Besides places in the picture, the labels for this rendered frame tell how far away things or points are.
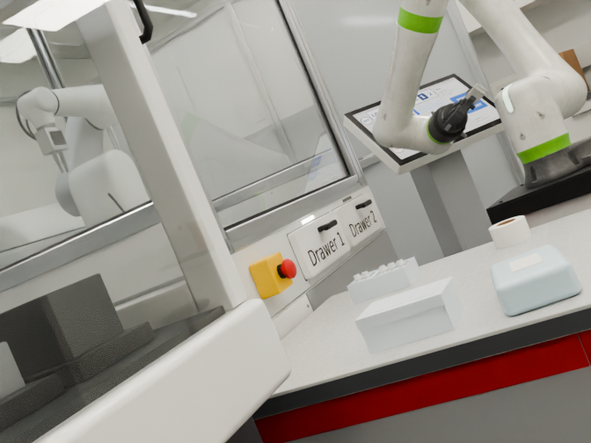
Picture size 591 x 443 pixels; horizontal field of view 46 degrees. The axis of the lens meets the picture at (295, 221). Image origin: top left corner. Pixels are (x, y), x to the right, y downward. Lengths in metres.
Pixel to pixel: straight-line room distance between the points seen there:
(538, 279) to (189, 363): 0.43
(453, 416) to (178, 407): 0.40
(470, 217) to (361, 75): 1.08
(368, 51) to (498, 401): 2.58
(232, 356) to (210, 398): 0.07
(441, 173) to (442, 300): 1.60
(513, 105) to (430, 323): 0.89
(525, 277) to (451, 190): 1.64
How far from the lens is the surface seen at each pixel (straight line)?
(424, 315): 0.94
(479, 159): 3.23
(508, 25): 1.94
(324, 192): 1.83
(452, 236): 2.52
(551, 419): 0.93
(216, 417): 0.71
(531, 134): 1.74
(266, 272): 1.34
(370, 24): 3.34
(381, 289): 1.36
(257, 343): 0.81
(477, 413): 0.94
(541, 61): 1.91
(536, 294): 0.90
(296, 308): 1.48
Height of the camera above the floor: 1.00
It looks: 2 degrees down
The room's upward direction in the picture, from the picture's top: 23 degrees counter-clockwise
